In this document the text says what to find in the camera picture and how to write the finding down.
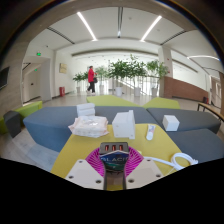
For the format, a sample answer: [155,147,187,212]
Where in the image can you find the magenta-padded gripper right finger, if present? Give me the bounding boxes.
[123,146,164,190]

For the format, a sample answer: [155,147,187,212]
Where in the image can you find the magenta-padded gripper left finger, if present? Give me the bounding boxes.
[64,147,108,191]

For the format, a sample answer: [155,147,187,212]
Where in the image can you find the dark blue-labelled charger block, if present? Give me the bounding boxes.
[99,142,130,174]

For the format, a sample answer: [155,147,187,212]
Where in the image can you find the small white tube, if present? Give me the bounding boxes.
[145,124,157,141]

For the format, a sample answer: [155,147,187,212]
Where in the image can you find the large white box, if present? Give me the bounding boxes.
[111,109,137,140]

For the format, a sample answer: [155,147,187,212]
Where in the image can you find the small white cube box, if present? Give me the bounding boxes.
[162,114,181,132]

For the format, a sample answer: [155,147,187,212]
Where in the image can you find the long grey ottoman sofa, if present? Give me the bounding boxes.
[22,105,158,153]

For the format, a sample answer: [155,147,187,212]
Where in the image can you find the stacked white packs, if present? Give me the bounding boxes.
[76,102,96,118]

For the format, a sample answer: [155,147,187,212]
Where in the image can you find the green ottoman sofa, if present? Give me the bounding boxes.
[143,97,181,110]
[85,94,141,108]

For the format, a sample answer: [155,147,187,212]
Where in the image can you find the green bench seat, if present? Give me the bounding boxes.
[0,100,44,134]

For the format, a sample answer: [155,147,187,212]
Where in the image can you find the dark grey cube stool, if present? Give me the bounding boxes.
[3,110,23,138]

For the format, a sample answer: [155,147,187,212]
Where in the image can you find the person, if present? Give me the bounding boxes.
[85,65,99,95]

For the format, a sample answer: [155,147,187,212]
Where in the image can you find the group of potted plants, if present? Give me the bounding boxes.
[72,54,169,98]

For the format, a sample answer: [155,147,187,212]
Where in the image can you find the ceiling strip lights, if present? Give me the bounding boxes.
[76,11,220,62]

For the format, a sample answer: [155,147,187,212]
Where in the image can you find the white power strip cable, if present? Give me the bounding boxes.
[143,152,199,175]

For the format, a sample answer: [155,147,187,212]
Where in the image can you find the wooden bench with black frame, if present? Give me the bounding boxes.
[196,102,224,123]

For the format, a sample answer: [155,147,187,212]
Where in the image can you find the black wall screen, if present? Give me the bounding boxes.
[0,66,10,90]

